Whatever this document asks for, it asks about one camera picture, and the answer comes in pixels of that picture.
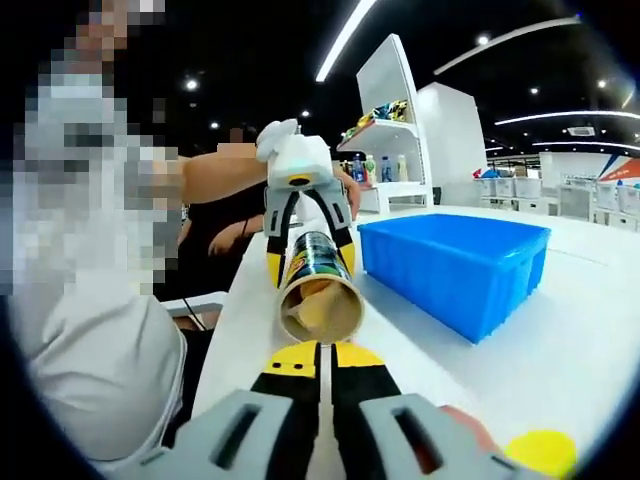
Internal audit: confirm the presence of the white square column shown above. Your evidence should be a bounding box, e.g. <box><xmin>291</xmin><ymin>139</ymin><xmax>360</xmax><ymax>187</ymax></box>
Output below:
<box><xmin>416</xmin><ymin>81</ymin><xmax>489</xmax><ymax>207</ymax></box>

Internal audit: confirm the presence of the person's white shirt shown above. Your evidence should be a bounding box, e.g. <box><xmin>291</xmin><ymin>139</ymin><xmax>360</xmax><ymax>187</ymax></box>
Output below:
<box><xmin>12</xmin><ymin>279</ymin><xmax>190</xmax><ymax>465</ymax></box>

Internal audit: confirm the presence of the row of colourful snack packets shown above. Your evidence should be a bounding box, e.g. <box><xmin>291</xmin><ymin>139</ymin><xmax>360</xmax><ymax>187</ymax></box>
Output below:
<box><xmin>341</xmin><ymin>99</ymin><xmax>409</xmax><ymax>142</ymax></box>

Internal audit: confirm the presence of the blue plastic box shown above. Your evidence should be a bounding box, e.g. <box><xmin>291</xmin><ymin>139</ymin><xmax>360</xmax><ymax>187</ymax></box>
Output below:
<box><xmin>356</xmin><ymin>213</ymin><xmax>553</xmax><ymax>347</ymax></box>

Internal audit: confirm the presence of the black thin cable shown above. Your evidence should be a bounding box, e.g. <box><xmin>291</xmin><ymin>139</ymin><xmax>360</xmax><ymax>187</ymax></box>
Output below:
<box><xmin>180</xmin><ymin>296</ymin><xmax>209</xmax><ymax>334</ymax></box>

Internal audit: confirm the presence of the stack of chips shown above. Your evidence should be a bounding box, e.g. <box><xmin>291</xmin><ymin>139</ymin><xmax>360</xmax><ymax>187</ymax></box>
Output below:
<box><xmin>284</xmin><ymin>278</ymin><xmax>335</xmax><ymax>335</ymax></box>

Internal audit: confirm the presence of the white table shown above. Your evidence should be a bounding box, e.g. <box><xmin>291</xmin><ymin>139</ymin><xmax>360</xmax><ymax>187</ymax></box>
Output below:
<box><xmin>191</xmin><ymin>203</ymin><xmax>640</xmax><ymax>480</ymax></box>

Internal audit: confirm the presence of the yellow round container lid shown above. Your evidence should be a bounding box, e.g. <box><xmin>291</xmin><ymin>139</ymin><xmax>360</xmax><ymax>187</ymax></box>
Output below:
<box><xmin>503</xmin><ymin>427</ymin><xmax>579</xmax><ymax>479</ymax></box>

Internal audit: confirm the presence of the white display shelf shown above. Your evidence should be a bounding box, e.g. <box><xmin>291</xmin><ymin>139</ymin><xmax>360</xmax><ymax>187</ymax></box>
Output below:
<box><xmin>335</xmin><ymin>32</ymin><xmax>436</xmax><ymax>216</ymax></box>

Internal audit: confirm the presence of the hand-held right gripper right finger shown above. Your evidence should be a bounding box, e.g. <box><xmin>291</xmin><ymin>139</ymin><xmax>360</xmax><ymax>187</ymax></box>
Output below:
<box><xmin>330</xmin><ymin>342</ymin><xmax>547</xmax><ymax>480</ymax></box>

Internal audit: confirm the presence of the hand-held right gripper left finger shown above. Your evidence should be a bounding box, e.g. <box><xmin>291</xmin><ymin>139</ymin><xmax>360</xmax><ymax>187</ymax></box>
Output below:
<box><xmin>115</xmin><ymin>340</ymin><xmax>332</xmax><ymax>480</ymax></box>

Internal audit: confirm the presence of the black printed chip container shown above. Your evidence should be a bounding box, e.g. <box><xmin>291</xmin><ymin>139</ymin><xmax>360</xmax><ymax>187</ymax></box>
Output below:
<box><xmin>276</xmin><ymin>228</ymin><xmax>368</xmax><ymax>347</ymax></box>

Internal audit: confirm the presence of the orange blue wall poster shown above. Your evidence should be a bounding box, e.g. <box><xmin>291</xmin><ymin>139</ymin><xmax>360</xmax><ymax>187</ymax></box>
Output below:
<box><xmin>596</xmin><ymin>151</ymin><xmax>640</xmax><ymax>184</ymax></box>

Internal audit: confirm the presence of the row of white storage cabinets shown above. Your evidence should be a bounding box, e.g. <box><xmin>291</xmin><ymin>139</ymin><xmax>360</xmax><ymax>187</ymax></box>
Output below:
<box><xmin>473</xmin><ymin>166</ymin><xmax>640</xmax><ymax>232</ymax></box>

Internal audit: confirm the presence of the person's left hand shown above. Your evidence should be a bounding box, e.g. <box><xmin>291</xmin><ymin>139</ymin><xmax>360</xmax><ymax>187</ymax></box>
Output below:
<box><xmin>341</xmin><ymin>172</ymin><xmax>363</xmax><ymax>222</ymax></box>

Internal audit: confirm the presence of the person's right hand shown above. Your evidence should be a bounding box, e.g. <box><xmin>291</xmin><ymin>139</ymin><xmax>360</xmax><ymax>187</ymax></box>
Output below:
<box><xmin>438</xmin><ymin>404</ymin><xmax>507</xmax><ymax>456</ymax></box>

